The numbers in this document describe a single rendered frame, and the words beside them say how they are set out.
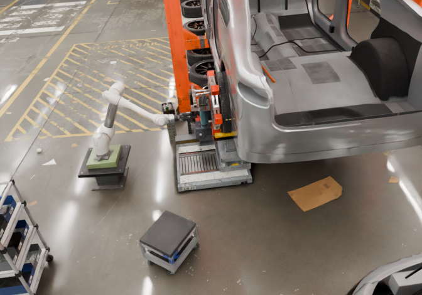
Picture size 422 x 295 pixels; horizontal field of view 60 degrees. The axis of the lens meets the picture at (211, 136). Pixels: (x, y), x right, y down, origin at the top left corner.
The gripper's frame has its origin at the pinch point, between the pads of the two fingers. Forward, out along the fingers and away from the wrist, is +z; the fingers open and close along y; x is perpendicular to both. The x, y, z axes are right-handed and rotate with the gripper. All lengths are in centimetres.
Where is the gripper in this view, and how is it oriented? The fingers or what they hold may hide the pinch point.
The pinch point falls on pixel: (193, 115)
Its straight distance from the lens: 380.3
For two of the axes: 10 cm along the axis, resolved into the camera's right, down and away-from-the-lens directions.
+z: 9.9, -1.2, 0.5
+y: 1.1, 5.8, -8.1
